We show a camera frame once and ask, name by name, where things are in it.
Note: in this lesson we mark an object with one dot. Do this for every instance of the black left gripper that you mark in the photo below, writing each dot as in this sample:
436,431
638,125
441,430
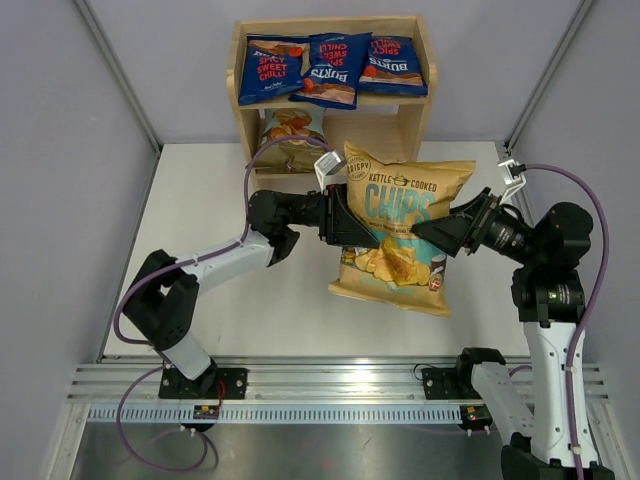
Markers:
342,224

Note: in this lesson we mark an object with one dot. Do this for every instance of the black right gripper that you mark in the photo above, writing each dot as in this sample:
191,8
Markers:
451,233

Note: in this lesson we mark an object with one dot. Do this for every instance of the tan kettle chips bag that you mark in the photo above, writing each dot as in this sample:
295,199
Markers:
390,198

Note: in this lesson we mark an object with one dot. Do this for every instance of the light blue cassava chips bag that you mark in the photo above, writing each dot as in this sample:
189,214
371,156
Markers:
296,139

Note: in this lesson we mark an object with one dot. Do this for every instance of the blue Burts chips bag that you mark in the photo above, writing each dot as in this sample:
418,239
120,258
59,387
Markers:
273,67
336,64
392,67

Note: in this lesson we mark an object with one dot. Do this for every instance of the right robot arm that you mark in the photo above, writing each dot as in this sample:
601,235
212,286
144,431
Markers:
550,439

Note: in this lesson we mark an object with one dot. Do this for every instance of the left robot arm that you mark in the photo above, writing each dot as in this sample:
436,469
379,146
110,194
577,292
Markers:
161,301

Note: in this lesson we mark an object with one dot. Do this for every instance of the wooden two-tier shelf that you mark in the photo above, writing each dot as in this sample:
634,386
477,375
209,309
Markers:
390,127

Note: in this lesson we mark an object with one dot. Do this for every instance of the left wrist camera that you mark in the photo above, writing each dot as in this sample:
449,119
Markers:
328,169

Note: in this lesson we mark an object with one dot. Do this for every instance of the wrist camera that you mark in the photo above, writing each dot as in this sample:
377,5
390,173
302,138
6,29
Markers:
514,180
328,169

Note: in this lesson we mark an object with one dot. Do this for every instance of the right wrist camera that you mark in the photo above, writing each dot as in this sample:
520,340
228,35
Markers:
514,180

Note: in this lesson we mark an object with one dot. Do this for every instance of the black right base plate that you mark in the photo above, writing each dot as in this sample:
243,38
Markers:
444,383

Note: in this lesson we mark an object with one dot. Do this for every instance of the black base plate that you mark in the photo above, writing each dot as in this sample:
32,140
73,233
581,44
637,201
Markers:
225,383
444,383

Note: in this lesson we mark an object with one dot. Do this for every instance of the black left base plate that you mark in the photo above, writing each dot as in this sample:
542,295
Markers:
225,383

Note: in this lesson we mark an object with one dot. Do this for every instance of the aluminium mounting rail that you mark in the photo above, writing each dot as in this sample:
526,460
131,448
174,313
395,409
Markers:
311,380

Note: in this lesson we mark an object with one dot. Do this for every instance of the white slotted cable duct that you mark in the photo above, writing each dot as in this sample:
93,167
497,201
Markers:
277,414

